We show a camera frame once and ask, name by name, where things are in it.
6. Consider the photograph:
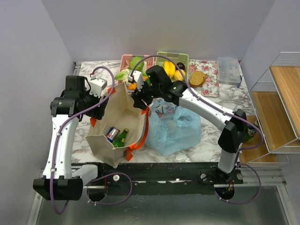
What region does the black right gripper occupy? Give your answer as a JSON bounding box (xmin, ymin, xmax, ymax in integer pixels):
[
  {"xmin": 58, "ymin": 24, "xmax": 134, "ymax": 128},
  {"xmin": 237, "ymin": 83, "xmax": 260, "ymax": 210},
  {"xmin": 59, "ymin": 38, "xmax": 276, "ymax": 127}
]
[{"xmin": 130, "ymin": 79, "xmax": 162, "ymax": 111}]

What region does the yellow orange food piece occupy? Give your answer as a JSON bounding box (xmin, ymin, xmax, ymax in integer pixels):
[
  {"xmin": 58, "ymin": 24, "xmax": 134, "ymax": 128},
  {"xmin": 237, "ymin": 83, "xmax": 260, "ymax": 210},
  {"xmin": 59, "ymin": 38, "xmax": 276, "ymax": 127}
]
[{"xmin": 128, "ymin": 83, "xmax": 137, "ymax": 90}]

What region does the silver metal can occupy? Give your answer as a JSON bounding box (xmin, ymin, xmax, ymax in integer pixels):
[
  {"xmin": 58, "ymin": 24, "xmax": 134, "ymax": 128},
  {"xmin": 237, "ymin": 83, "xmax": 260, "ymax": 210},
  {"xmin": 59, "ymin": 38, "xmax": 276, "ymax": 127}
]
[{"xmin": 105, "ymin": 127, "xmax": 120, "ymax": 143}]

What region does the beige canvas tote bag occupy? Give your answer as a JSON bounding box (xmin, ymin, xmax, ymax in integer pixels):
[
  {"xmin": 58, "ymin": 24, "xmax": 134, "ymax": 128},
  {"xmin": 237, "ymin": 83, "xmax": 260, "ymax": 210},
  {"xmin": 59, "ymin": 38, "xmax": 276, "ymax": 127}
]
[{"xmin": 86, "ymin": 83, "xmax": 149, "ymax": 168}]

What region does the white cauliflower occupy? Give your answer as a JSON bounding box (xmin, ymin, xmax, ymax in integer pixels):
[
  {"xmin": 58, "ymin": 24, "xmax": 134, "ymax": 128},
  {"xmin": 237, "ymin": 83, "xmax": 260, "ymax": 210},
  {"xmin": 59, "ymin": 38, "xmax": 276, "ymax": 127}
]
[{"xmin": 114, "ymin": 68, "xmax": 130, "ymax": 81}]

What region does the green cabbage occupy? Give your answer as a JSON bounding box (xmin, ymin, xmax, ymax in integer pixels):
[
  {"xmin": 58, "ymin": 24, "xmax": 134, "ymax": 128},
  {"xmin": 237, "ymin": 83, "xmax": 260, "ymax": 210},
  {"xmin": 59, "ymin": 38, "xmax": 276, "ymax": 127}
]
[{"xmin": 129, "ymin": 56, "xmax": 144, "ymax": 72}]

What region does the light blue plastic grocery bag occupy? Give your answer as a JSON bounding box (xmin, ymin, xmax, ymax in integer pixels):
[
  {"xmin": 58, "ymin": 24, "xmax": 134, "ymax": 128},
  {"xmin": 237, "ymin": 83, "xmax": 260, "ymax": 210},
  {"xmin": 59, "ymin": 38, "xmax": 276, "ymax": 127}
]
[{"xmin": 145, "ymin": 98, "xmax": 202, "ymax": 156}]

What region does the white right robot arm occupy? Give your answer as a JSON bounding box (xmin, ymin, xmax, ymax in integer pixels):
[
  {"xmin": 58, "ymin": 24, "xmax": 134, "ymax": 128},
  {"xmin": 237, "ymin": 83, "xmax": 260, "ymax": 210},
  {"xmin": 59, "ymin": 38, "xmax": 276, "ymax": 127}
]
[{"xmin": 128, "ymin": 65, "xmax": 248, "ymax": 184}]

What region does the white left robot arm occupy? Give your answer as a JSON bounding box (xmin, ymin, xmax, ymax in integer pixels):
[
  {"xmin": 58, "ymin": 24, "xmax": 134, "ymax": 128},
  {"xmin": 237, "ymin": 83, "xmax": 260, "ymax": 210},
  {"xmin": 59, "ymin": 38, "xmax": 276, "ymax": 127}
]
[{"xmin": 33, "ymin": 75, "xmax": 108, "ymax": 201}]

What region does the green bok choy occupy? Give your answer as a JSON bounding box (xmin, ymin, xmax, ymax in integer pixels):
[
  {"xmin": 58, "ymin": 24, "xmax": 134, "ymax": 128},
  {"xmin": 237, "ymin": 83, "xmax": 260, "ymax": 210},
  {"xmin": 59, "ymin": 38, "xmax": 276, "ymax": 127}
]
[{"xmin": 142, "ymin": 71, "xmax": 151, "ymax": 85}]

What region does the pink plastic basket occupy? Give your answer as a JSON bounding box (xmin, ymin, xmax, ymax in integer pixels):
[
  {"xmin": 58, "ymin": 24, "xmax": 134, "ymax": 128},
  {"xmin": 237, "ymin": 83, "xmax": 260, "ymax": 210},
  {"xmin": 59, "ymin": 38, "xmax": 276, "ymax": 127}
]
[{"xmin": 119, "ymin": 54, "xmax": 155, "ymax": 71}]

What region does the yellow banana bunch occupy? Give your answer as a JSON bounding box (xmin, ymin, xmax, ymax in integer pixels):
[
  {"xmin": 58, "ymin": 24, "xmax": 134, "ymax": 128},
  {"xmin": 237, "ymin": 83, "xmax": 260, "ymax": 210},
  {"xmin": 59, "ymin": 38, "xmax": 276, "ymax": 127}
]
[{"xmin": 164, "ymin": 60, "xmax": 176, "ymax": 79}]

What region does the yellow pear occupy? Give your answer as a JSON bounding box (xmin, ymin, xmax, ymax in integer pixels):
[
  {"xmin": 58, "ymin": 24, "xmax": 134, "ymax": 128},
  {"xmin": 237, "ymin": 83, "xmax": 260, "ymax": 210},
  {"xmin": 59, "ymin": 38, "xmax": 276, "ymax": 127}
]
[{"xmin": 173, "ymin": 69, "xmax": 186, "ymax": 81}]

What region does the dark purple plum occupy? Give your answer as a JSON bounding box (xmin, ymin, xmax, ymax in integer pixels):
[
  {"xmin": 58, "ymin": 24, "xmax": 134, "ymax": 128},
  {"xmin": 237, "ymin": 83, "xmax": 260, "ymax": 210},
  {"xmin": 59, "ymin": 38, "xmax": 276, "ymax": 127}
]
[{"xmin": 176, "ymin": 62, "xmax": 186, "ymax": 70}]

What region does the green plastic basket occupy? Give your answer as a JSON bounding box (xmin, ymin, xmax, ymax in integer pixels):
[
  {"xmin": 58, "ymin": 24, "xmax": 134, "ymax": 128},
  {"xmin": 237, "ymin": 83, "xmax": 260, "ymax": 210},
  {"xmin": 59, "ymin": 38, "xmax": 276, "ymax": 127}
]
[{"xmin": 155, "ymin": 51, "xmax": 189, "ymax": 82}]

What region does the brown bread slice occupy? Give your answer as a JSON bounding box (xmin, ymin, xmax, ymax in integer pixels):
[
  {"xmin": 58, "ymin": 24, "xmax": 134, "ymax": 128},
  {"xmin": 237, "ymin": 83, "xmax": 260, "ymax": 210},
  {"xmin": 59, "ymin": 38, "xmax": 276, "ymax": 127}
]
[{"xmin": 189, "ymin": 71, "xmax": 206, "ymax": 88}]

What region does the floral rectangular tray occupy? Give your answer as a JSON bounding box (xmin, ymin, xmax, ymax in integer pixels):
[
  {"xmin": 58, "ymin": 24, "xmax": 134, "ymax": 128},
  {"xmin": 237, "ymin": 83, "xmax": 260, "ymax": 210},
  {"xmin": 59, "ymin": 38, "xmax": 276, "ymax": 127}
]
[{"xmin": 188, "ymin": 60, "xmax": 219, "ymax": 98}]

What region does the clear plastic organizer box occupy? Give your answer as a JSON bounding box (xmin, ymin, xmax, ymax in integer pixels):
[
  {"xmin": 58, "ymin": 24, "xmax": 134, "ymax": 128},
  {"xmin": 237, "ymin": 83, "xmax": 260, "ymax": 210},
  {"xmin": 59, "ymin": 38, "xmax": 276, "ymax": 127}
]
[{"xmin": 217, "ymin": 57, "xmax": 240, "ymax": 86}]

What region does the green glass bottle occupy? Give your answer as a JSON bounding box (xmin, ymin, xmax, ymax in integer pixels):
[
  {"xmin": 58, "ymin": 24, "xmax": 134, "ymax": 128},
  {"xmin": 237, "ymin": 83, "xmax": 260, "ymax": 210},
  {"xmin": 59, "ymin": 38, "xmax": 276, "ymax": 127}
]
[{"xmin": 244, "ymin": 120, "xmax": 260, "ymax": 143}]

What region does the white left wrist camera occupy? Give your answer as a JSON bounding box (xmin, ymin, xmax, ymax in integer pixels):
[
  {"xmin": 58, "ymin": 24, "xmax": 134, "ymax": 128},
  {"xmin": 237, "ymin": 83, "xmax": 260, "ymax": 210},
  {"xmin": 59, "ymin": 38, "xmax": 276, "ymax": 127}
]
[{"xmin": 88, "ymin": 74, "xmax": 107, "ymax": 98}]

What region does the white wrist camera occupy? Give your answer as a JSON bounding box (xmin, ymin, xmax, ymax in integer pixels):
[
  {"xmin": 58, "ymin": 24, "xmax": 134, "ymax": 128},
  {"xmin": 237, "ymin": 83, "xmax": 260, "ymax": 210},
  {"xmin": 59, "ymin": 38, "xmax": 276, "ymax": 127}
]
[
  {"xmin": 127, "ymin": 70, "xmax": 146, "ymax": 92},
  {"xmin": 88, "ymin": 74, "xmax": 107, "ymax": 98}
]

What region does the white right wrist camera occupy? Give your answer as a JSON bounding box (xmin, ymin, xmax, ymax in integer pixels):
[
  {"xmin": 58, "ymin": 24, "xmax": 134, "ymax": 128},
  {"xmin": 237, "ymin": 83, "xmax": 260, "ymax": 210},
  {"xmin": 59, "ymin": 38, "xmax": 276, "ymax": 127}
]
[{"xmin": 127, "ymin": 70, "xmax": 146, "ymax": 92}]

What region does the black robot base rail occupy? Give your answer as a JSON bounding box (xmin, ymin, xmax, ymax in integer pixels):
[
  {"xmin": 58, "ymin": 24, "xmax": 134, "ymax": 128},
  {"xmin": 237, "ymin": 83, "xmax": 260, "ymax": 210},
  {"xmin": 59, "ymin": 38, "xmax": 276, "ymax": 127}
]
[{"xmin": 84, "ymin": 163, "xmax": 243, "ymax": 198}]

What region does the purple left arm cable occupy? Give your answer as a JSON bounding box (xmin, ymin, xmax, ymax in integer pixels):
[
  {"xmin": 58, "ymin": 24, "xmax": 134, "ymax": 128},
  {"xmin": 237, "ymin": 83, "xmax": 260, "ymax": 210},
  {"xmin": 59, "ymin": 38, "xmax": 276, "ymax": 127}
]
[{"xmin": 50, "ymin": 67, "xmax": 133, "ymax": 215}]

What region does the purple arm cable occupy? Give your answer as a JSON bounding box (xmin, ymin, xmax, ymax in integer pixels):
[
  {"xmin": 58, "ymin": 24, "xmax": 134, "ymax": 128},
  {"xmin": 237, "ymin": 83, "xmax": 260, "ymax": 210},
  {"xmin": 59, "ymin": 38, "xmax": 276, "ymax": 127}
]
[
  {"xmin": 130, "ymin": 55, "xmax": 264, "ymax": 205},
  {"xmin": 50, "ymin": 67, "xmax": 133, "ymax": 215}
]

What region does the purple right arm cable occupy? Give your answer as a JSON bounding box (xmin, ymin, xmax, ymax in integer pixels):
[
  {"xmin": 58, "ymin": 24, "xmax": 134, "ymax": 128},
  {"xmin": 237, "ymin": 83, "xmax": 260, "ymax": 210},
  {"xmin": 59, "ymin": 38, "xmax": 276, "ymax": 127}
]
[{"xmin": 130, "ymin": 55, "xmax": 264, "ymax": 205}]

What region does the white wire wooden shelf rack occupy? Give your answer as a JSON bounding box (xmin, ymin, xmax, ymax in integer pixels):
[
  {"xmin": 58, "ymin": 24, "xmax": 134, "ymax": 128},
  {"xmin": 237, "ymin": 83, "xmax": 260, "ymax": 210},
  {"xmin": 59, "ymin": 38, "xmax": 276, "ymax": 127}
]
[{"xmin": 235, "ymin": 52, "xmax": 300, "ymax": 166}]

